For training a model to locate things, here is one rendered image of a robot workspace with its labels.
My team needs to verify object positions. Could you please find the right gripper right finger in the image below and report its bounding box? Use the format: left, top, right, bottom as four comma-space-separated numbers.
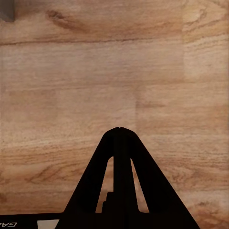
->
120, 127, 200, 229

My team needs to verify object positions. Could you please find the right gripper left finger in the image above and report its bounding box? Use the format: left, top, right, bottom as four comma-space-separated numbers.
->
55, 127, 127, 229

